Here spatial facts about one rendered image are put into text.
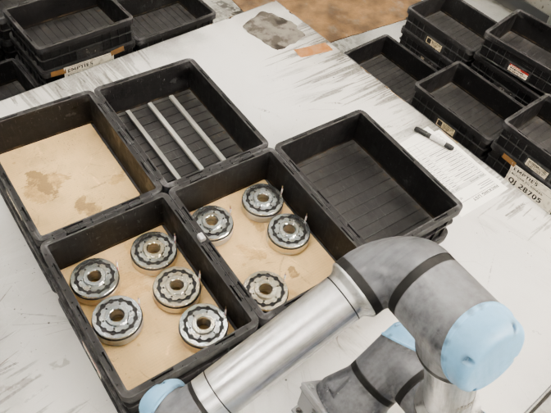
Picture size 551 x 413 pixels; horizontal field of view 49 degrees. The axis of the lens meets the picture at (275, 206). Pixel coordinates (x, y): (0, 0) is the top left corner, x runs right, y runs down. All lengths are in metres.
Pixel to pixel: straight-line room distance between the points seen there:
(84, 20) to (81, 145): 1.11
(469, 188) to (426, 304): 1.13
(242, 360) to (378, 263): 0.23
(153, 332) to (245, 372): 0.50
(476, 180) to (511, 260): 0.29
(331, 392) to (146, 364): 0.38
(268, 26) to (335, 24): 1.40
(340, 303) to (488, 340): 0.20
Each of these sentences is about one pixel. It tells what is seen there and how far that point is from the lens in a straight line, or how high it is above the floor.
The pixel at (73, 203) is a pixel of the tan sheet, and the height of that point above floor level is 0.83.
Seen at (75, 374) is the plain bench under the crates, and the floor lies 0.70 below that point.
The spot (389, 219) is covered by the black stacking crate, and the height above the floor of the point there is 0.83.
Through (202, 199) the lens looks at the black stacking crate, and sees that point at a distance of 1.49.
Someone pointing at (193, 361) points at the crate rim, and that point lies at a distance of 1.18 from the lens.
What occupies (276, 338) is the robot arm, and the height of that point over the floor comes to 1.25.
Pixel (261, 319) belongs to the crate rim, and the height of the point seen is 0.93.
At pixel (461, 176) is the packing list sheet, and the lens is 1.94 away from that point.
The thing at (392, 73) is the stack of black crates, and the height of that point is 0.27.
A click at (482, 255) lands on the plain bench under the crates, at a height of 0.70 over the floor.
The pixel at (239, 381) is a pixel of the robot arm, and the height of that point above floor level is 1.22.
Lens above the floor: 2.00
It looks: 50 degrees down
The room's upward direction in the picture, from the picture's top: 10 degrees clockwise
